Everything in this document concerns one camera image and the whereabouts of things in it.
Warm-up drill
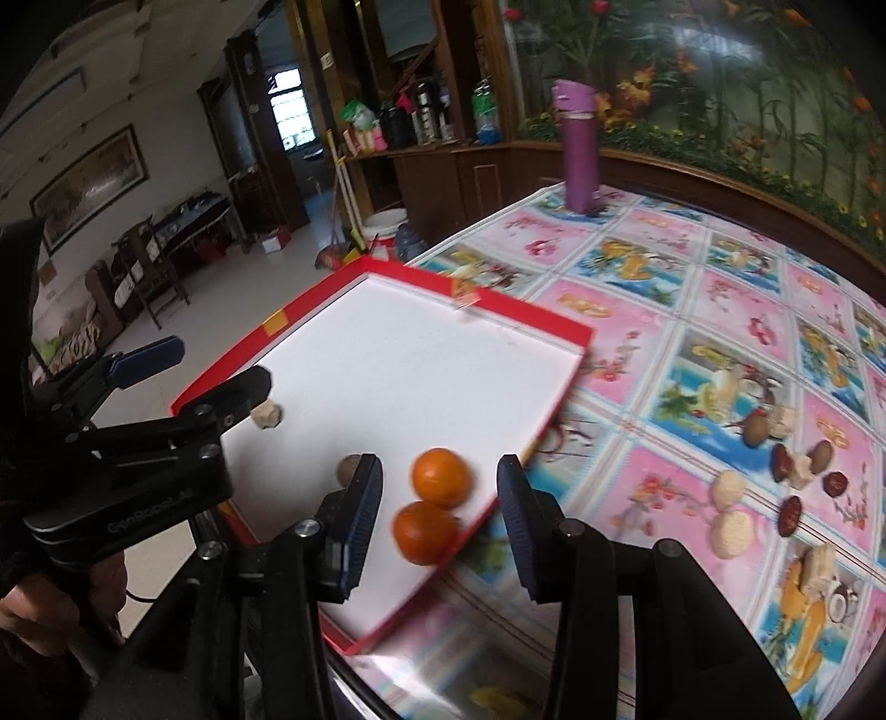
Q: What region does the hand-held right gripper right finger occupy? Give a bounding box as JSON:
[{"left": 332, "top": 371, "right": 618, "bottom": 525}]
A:
[{"left": 497, "top": 453, "right": 804, "bottom": 720}]

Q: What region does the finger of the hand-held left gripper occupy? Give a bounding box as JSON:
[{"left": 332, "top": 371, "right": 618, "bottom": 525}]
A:
[
  {"left": 28, "top": 336, "right": 186, "bottom": 444},
  {"left": 76, "top": 366, "right": 273, "bottom": 479}
]

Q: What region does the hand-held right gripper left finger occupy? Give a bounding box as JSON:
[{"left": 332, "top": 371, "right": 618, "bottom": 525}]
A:
[{"left": 131, "top": 453, "right": 385, "bottom": 720}]

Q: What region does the orange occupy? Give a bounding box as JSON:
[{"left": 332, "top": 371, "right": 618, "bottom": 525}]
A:
[
  {"left": 392, "top": 501, "right": 461, "bottom": 565},
  {"left": 411, "top": 448, "right": 475, "bottom": 511}
]

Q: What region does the red rimmed white tray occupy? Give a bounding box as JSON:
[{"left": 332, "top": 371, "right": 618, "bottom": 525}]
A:
[{"left": 169, "top": 258, "right": 595, "bottom": 657}]

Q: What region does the round peeled sugarcane piece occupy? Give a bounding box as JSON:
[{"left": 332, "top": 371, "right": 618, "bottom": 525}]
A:
[
  {"left": 710, "top": 471, "right": 749, "bottom": 512},
  {"left": 710, "top": 511, "right": 757, "bottom": 560}
]

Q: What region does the person's left hand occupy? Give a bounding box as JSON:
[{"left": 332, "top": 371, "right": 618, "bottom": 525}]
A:
[{"left": 0, "top": 554, "right": 132, "bottom": 652}]

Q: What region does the wooden sofa with cushion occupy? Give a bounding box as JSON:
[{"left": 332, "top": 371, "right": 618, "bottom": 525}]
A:
[{"left": 34, "top": 277, "right": 132, "bottom": 375}]

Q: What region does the wooden chair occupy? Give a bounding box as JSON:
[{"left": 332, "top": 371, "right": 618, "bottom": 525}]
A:
[{"left": 114, "top": 216, "right": 191, "bottom": 330}]

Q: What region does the dark side table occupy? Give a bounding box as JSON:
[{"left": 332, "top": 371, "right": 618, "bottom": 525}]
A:
[{"left": 152, "top": 194, "right": 243, "bottom": 257}]

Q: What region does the white bucket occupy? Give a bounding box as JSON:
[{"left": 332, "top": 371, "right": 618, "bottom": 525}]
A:
[{"left": 360, "top": 209, "right": 408, "bottom": 263}]

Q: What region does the blue water jug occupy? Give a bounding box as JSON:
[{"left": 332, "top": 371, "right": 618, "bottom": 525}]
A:
[{"left": 394, "top": 223, "right": 429, "bottom": 263}]

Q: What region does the printed pink tablecloth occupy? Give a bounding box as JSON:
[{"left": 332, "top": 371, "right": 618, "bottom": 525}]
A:
[{"left": 325, "top": 181, "right": 886, "bottom": 720}]

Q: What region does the barred window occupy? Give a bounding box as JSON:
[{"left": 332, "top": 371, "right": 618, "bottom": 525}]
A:
[{"left": 269, "top": 69, "right": 309, "bottom": 150}]

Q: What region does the wooden counter cabinet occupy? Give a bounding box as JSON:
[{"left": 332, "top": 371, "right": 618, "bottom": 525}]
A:
[{"left": 344, "top": 138, "right": 575, "bottom": 240}]

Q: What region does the black jar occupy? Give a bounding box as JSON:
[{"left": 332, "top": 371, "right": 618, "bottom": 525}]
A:
[{"left": 379, "top": 104, "right": 416, "bottom": 150}]

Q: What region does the black silver thermos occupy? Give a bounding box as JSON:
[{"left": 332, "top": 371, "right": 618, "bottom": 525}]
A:
[{"left": 411, "top": 79, "right": 444, "bottom": 145}]

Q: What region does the purple thermos bottle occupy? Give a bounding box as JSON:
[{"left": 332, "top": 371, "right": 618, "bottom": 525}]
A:
[{"left": 552, "top": 78, "right": 600, "bottom": 214}]

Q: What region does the clear plastic bottle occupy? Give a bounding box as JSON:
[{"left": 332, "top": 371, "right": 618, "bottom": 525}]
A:
[{"left": 472, "top": 79, "right": 503, "bottom": 145}]

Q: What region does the framed wall painting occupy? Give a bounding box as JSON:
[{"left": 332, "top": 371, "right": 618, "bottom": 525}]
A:
[{"left": 29, "top": 123, "right": 150, "bottom": 254}]

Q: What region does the yellow handled broom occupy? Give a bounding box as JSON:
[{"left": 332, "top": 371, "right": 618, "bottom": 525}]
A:
[{"left": 327, "top": 131, "right": 364, "bottom": 250}]

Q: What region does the flower bamboo wall mural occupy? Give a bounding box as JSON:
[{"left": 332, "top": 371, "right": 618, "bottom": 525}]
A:
[{"left": 508, "top": 0, "right": 886, "bottom": 250}]

